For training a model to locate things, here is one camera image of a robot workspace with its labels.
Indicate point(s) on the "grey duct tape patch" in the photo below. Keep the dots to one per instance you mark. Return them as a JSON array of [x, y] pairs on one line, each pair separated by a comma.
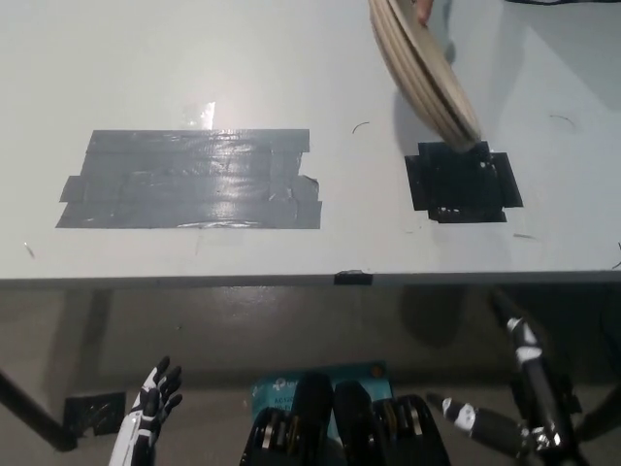
[[194, 179]]

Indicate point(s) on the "beige paper plate stack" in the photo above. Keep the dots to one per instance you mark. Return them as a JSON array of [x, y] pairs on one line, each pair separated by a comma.
[[427, 73]]

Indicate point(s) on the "person's bare hand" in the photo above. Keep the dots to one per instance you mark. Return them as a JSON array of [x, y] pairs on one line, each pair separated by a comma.
[[425, 11]]

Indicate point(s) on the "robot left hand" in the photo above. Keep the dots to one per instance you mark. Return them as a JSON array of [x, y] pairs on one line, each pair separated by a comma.
[[153, 395]]

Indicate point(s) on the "teal cardboard box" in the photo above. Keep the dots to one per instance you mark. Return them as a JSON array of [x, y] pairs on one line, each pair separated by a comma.
[[276, 386]]

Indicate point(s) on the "black tape square patch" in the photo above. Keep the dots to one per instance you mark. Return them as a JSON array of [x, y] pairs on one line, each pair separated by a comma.
[[461, 189]]

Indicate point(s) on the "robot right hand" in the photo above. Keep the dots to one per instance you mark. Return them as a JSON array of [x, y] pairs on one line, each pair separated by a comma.
[[545, 393]]

